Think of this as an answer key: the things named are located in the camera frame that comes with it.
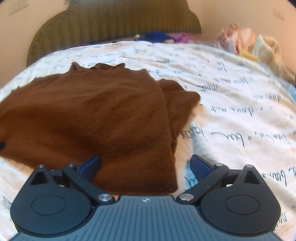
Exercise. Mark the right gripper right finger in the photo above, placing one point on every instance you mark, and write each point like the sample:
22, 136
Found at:
217, 184

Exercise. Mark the purple garment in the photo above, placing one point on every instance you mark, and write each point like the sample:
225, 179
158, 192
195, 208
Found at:
183, 37

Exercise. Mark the pink clothes pile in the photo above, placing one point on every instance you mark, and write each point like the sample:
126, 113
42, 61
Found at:
236, 39

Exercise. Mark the wall light switch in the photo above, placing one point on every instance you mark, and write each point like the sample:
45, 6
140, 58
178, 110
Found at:
278, 15

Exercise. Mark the olive ribbed headboard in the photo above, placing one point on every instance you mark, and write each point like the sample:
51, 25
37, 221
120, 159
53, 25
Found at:
94, 21

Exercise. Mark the pale yellow quilted cloth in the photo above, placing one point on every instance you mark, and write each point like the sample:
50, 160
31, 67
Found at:
266, 50

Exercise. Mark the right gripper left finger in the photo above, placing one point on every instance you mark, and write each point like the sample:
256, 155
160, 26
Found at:
71, 183

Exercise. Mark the white script-print bed cover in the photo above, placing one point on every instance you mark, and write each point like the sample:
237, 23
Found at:
246, 114

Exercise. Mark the white wall sockets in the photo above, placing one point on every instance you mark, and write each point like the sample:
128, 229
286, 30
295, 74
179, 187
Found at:
17, 5

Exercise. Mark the brown knit sweater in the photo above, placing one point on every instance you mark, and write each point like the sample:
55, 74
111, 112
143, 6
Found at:
125, 117

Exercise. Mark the blue garment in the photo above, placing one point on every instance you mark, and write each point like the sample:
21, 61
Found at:
156, 37

